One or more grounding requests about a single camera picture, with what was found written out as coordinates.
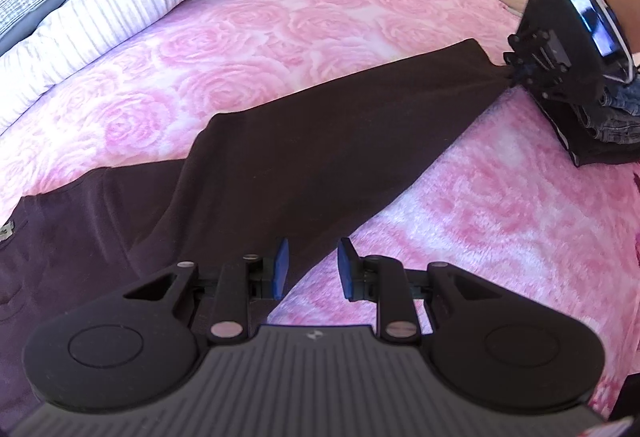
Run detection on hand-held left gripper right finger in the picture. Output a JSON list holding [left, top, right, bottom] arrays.
[[337, 237, 501, 345]]

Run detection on pink rose blanket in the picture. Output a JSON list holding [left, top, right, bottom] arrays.
[[0, 0, 640, 418]]

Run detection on person's right forearm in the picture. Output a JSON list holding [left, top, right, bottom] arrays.
[[590, 0, 640, 55]]

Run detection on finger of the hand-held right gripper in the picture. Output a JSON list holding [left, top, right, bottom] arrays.
[[507, 28, 551, 68], [510, 64, 556, 100]]

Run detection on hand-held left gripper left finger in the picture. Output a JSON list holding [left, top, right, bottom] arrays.
[[122, 237, 291, 345]]

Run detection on dark brown pants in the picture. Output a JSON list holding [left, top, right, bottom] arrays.
[[0, 38, 523, 398]]

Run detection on stack of folded clothes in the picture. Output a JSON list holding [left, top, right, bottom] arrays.
[[540, 77, 640, 168]]

